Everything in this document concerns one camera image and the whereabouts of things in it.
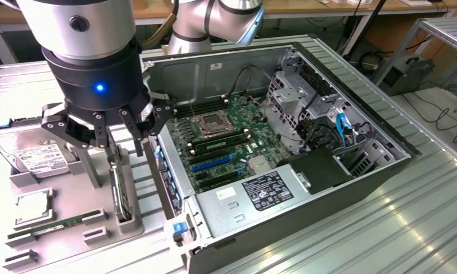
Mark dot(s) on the blue expansion slot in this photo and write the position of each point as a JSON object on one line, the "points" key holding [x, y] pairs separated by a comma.
{"points": [[213, 165]]}

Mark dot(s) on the wooden desk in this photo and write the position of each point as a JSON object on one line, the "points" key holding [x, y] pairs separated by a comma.
{"points": [[308, 10]]}

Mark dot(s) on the silver chipset heatsink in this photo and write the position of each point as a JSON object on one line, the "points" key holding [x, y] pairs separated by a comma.
{"points": [[259, 166]]}

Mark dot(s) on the black slanted pole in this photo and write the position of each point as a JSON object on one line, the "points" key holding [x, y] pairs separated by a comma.
{"points": [[365, 28]]}

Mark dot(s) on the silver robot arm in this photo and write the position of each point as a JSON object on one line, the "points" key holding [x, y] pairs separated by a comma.
{"points": [[99, 17]]}

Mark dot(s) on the open PC case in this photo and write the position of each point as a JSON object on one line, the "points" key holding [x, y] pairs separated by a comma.
{"points": [[289, 245]]}

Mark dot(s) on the CPU socket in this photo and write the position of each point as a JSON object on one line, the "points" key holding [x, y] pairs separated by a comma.
{"points": [[213, 124]]}

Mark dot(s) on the gpu card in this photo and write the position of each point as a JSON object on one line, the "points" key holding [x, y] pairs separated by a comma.
{"points": [[120, 194]]}

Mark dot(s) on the silver CPU chip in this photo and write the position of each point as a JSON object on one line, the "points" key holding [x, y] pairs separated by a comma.
{"points": [[32, 208]]}

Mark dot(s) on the silver power supply unit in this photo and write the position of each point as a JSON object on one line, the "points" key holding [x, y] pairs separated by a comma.
{"points": [[232, 212]]}

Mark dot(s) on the green motherboard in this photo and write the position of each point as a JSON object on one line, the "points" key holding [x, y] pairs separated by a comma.
{"points": [[247, 122]]}

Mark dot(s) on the green RAM stick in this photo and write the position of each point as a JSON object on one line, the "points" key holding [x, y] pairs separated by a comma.
{"points": [[53, 225], [220, 144]]}

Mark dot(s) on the black expansion slot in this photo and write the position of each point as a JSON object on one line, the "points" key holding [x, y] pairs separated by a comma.
{"points": [[209, 158], [217, 179]]}

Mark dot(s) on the blue case latch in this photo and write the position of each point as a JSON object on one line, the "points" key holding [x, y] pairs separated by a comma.
{"points": [[179, 228]]}

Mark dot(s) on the hard disk drive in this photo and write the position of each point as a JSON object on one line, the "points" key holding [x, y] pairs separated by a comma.
{"points": [[33, 155]]}

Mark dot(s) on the grey parts rack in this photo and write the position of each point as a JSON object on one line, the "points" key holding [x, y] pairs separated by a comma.
{"points": [[72, 199]]}

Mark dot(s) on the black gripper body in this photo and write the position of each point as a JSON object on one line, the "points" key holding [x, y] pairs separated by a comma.
{"points": [[99, 74]]}

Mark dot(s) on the metal disk bay cage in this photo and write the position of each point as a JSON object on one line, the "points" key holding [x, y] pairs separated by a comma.
{"points": [[289, 94]]}

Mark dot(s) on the aluminium frame table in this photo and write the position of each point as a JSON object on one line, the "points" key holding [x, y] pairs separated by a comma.
{"points": [[441, 31]]}

